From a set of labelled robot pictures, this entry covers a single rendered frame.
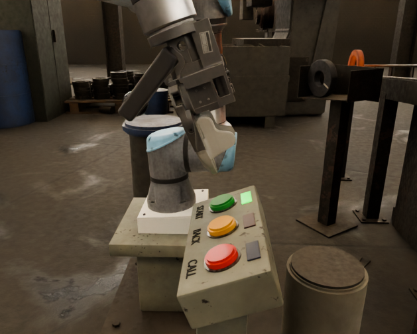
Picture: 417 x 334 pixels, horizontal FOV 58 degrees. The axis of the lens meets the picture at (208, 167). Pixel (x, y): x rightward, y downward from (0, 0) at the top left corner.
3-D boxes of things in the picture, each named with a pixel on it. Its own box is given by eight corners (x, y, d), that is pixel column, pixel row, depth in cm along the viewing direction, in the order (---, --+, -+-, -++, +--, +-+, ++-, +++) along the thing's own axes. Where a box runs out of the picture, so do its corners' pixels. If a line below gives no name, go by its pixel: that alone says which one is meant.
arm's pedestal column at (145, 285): (99, 340, 111) (90, 264, 102) (130, 262, 149) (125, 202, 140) (235, 343, 110) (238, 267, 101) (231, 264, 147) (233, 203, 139)
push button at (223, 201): (236, 199, 61) (233, 190, 60) (237, 211, 57) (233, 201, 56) (213, 207, 61) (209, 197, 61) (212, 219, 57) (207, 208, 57)
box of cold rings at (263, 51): (270, 111, 435) (274, 39, 408) (286, 128, 357) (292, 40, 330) (180, 111, 432) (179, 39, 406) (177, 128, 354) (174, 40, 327)
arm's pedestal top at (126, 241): (109, 256, 106) (108, 244, 105) (134, 207, 136) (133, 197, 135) (223, 258, 105) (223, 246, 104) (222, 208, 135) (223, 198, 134)
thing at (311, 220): (316, 206, 196) (331, 63, 172) (359, 226, 175) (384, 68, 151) (288, 216, 186) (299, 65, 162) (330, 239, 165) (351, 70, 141)
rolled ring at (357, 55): (359, 48, 202) (366, 48, 201) (348, 50, 220) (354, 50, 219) (356, 83, 206) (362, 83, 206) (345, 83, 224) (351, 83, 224)
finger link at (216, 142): (246, 170, 53) (225, 109, 51) (207, 183, 54) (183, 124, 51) (244, 163, 56) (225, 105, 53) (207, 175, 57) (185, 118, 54)
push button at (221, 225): (237, 222, 53) (233, 211, 53) (238, 236, 50) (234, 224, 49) (211, 230, 54) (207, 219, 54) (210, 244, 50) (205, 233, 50)
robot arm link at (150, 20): (126, 4, 46) (140, 8, 54) (141, 42, 47) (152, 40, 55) (183, -19, 45) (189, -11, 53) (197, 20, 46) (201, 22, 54)
